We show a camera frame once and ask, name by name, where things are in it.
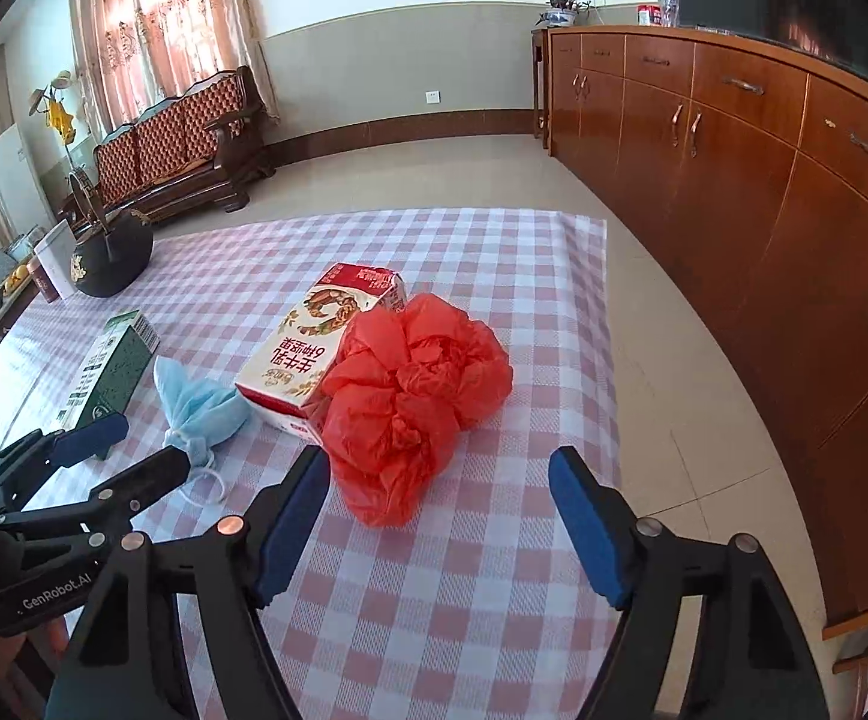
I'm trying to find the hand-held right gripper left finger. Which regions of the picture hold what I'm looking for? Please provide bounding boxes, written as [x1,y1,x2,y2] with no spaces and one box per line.
[44,446,332,720]

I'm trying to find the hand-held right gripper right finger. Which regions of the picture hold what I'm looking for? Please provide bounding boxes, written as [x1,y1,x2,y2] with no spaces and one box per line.
[548,446,832,720]

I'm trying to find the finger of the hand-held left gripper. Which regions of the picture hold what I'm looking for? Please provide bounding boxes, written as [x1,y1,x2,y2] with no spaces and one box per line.
[0,414,130,512]
[0,448,192,538]

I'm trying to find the light blue face mask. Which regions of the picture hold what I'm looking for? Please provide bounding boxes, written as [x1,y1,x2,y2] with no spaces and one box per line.
[152,356,255,503]

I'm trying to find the red plastic bag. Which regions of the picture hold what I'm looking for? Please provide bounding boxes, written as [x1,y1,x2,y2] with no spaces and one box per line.
[306,294,513,528]

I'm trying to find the person's left hand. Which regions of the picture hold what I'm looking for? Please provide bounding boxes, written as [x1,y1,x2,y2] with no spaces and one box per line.
[0,618,68,680]

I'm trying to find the green and white carton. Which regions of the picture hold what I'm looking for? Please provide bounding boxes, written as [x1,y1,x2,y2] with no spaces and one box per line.
[55,309,161,458]

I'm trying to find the brown canister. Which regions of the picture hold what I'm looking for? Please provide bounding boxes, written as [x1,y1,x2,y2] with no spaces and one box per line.
[26,255,60,306]

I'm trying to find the red and white milk carton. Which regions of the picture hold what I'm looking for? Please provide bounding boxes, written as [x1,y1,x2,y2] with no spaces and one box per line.
[236,262,409,442]

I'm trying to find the white tin box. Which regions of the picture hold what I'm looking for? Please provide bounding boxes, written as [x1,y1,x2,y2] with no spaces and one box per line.
[32,225,79,301]

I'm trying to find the black cast iron teapot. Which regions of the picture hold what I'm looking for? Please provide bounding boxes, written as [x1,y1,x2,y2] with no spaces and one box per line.
[66,171,156,297]

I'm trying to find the white refrigerator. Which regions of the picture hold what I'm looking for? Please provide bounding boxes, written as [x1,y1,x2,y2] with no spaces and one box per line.
[0,124,52,230]

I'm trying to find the wooden sofa with red cushions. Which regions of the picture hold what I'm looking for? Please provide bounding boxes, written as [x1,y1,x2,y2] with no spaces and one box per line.
[92,66,274,226]

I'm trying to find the coat stand with hats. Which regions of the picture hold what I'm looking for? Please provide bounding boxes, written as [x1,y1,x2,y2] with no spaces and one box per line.
[29,69,79,147]

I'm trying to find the wooden sideboard cabinet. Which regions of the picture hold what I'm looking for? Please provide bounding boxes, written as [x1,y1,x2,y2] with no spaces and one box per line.
[542,22,868,635]

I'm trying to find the pink embroidered curtain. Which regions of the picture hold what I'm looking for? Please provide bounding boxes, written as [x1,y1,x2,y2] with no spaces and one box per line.
[66,0,281,143]

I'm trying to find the potted plant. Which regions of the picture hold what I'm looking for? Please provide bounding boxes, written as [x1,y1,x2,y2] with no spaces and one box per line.
[539,0,592,29]

